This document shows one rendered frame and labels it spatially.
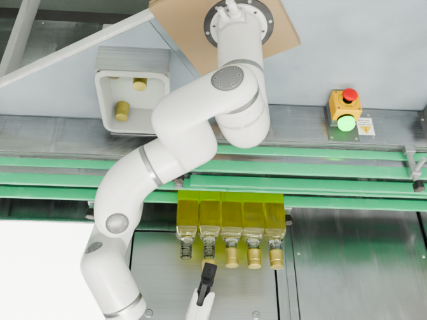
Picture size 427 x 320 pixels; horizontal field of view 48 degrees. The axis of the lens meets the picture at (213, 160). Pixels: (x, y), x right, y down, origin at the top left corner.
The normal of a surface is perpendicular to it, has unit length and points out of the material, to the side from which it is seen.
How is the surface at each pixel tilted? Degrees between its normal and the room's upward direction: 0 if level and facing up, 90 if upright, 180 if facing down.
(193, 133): 35
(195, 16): 1
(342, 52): 0
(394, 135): 90
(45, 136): 90
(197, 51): 1
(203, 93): 83
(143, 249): 90
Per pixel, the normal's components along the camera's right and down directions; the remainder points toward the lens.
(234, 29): -0.29, -0.54
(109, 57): 0.07, -0.56
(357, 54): 0.00, 0.83
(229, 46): -0.49, -0.49
